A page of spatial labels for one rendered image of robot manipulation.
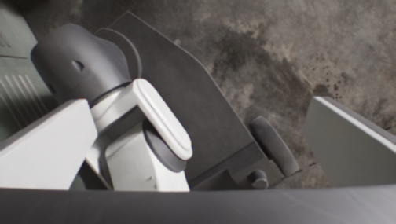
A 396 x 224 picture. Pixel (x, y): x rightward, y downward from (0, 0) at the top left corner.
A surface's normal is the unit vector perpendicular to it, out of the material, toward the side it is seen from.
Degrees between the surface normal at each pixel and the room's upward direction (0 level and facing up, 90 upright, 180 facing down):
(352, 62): 0
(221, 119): 0
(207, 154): 0
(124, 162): 35
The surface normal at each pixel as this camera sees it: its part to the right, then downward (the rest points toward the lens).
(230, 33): -0.04, 0.18
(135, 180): -0.44, -0.46
